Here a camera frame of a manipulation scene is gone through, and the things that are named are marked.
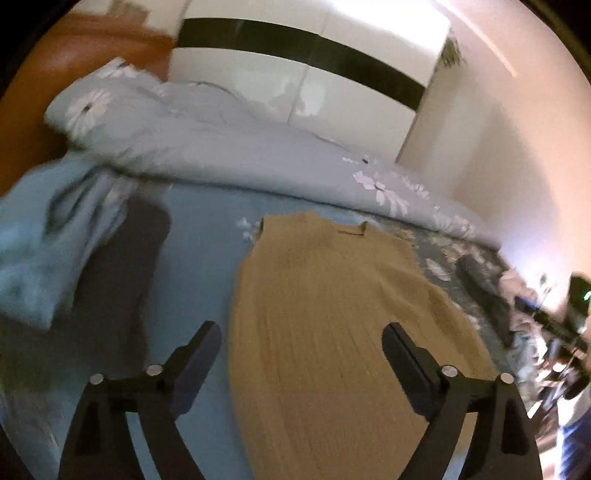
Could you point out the dark teal floral blanket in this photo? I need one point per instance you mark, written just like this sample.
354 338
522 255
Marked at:
198 277

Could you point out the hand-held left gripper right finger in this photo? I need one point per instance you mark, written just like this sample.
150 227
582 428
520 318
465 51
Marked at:
406 369

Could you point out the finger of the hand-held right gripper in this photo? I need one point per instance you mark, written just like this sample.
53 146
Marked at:
535 314

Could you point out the light blue patterned pillow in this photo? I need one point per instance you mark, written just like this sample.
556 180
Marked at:
41 249

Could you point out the light blue daisy quilt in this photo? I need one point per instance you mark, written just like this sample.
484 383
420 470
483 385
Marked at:
231 147

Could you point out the beige wooden trim panel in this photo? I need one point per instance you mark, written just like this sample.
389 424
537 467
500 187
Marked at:
429 115

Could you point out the dark grey garment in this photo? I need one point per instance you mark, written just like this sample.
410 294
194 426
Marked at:
485 290

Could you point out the white wardrobe with black stripe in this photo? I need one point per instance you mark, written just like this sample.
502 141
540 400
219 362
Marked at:
295 92

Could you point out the green hanging plant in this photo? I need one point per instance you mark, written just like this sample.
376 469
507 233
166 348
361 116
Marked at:
451 53

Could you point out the tan knitted sweater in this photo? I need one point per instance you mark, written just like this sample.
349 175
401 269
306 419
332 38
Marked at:
323 323

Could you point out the person's leg in jeans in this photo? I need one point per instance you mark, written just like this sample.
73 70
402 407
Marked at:
575 443

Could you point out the pink fleece garment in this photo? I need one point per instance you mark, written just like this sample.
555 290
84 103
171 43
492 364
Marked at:
510 279

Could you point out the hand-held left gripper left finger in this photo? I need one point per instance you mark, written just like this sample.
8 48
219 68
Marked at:
196 369

